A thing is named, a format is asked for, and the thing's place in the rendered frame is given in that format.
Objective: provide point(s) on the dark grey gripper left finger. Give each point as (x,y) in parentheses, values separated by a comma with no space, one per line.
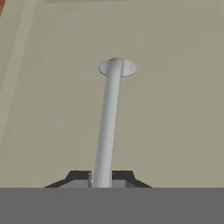
(76,176)

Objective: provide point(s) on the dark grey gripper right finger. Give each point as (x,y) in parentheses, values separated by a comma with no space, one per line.
(124,176)

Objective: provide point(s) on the grey pizza cutter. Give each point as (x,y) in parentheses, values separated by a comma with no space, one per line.
(108,128)

